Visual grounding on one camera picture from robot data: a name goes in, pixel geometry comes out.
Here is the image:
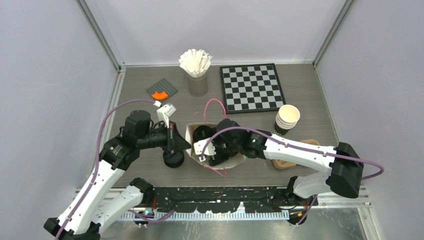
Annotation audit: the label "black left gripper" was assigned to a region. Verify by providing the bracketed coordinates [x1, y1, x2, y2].
[137, 120, 192, 153]

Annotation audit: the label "grey straw holder cup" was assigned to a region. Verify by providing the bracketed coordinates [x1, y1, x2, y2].
[187, 74, 208, 97]

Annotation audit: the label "brown pulp cup carrier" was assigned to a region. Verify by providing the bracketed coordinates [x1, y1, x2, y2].
[272, 139, 321, 170]

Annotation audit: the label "white wrapped straws bundle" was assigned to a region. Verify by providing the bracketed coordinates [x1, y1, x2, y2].
[178, 48, 212, 79]

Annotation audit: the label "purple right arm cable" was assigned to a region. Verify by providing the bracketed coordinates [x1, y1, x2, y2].
[200, 126, 385, 226]

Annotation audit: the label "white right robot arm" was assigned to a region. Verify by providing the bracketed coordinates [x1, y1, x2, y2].
[194, 118, 364, 205]

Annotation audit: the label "stack of paper cups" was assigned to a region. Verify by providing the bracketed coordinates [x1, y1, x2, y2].
[274, 104, 301, 136]

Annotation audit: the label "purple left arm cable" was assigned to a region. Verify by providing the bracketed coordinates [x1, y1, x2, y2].
[56, 98, 162, 240]

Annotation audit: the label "orange plastic piece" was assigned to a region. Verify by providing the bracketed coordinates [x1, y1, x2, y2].
[151, 91, 169, 101]

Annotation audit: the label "black white chessboard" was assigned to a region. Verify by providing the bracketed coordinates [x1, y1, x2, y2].
[219, 63, 286, 114]

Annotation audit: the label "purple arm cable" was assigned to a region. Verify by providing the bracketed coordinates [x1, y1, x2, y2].
[56, 98, 162, 240]
[200, 126, 385, 226]

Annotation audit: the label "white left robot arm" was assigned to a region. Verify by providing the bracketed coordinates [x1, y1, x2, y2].
[43, 105, 191, 240]

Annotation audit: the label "paper gift bag pink handles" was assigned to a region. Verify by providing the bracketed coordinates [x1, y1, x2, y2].
[185, 98, 246, 178]

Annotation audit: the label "aluminium frame rail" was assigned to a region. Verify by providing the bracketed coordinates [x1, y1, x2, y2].
[69, 185, 372, 222]

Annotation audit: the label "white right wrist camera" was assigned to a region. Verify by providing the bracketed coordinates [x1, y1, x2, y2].
[193, 137, 217, 162]

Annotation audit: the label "black coffee cup lid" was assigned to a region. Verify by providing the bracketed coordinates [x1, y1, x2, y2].
[192, 125, 216, 143]

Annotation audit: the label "stack of black lids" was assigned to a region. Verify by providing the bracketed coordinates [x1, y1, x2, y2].
[162, 151, 185, 168]

